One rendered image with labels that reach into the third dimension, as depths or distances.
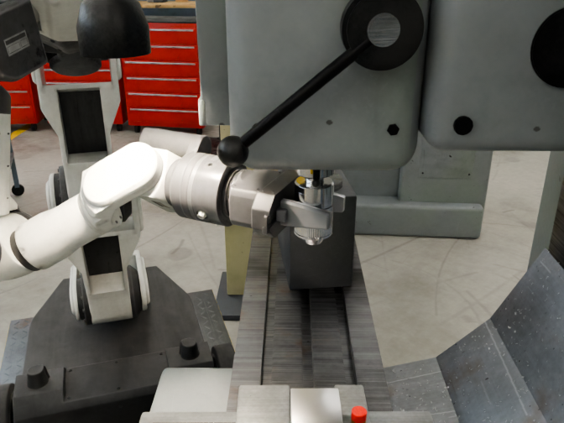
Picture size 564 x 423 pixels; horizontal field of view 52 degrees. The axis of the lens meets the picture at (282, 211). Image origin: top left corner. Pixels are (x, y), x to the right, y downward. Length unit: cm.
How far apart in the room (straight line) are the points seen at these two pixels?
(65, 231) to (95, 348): 84
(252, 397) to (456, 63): 42
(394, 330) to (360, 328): 166
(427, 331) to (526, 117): 215
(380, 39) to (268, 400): 41
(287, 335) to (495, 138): 53
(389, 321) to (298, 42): 224
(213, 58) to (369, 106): 18
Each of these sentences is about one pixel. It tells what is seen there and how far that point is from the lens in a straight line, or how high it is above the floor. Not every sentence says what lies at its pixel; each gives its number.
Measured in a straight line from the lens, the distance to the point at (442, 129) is 56.
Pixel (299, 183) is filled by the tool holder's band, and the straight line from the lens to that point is 68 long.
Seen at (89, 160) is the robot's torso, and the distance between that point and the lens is 131.
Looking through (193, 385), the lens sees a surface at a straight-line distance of 101.
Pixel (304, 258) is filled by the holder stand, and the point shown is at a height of 101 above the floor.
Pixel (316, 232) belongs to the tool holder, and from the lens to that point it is 69.
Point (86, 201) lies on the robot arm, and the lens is 78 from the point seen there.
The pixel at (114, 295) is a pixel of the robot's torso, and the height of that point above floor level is 73.
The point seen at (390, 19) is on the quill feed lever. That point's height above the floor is 146.
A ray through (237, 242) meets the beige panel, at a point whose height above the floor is 31.
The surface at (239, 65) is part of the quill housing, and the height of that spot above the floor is 142.
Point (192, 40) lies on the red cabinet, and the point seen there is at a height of 85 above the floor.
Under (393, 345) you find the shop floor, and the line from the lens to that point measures 257.
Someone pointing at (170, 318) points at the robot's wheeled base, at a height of 57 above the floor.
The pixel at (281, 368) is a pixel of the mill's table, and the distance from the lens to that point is 91.
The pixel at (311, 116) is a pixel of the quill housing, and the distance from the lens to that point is 56.
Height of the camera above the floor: 151
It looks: 24 degrees down
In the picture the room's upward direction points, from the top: straight up
